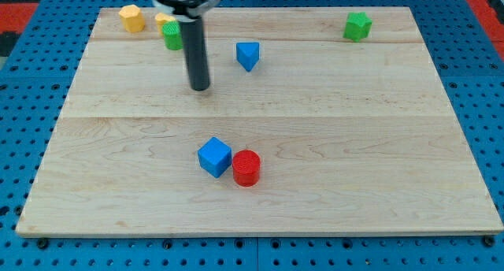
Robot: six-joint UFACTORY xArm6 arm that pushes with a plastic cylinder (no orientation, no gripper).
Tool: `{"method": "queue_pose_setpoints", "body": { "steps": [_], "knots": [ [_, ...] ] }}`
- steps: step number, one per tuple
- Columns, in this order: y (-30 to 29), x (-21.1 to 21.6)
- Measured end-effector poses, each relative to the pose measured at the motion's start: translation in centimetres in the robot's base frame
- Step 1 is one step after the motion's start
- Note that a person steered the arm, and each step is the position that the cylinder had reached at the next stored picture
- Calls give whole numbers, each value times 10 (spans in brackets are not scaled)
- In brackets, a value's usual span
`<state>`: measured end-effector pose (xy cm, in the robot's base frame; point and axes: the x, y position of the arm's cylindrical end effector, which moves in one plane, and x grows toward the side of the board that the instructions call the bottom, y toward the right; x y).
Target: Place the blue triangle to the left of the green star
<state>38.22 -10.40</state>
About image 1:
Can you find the blue triangle block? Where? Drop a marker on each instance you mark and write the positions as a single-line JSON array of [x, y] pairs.
[[248, 54]]

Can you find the green star block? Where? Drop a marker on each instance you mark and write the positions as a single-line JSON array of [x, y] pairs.
[[357, 27]]

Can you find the red cylinder block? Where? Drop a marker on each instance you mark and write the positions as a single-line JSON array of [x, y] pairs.
[[246, 166]]

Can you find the blue cube block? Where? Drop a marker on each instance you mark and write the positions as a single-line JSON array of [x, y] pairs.
[[215, 157]]

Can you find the light wooden board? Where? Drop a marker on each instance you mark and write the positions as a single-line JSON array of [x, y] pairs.
[[355, 139]]

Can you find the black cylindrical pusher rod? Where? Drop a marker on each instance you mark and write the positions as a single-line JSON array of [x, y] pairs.
[[194, 47]]

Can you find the green cylinder block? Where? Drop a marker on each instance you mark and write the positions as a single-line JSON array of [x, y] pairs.
[[172, 36]]

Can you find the yellow block behind rod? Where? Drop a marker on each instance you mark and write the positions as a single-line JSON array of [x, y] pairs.
[[161, 19]]

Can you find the yellow hexagon block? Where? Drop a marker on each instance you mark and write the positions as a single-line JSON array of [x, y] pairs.
[[132, 18]]

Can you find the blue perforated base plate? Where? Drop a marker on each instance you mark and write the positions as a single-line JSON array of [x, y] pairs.
[[39, 71]]

